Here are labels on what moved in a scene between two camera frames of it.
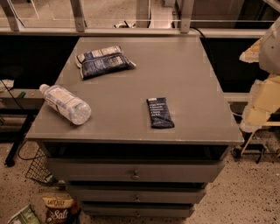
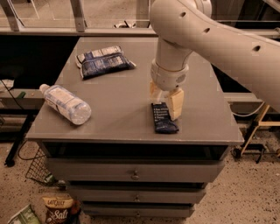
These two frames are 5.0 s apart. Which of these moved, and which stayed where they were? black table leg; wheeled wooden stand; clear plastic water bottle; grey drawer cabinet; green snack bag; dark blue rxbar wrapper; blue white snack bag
Moved: dark blue rxbar wrapper
Stayed: green snack bag; black table leg; blue white snack bag; grey drawer cabinet; clear plastic water bottle; wheeled wooden stand
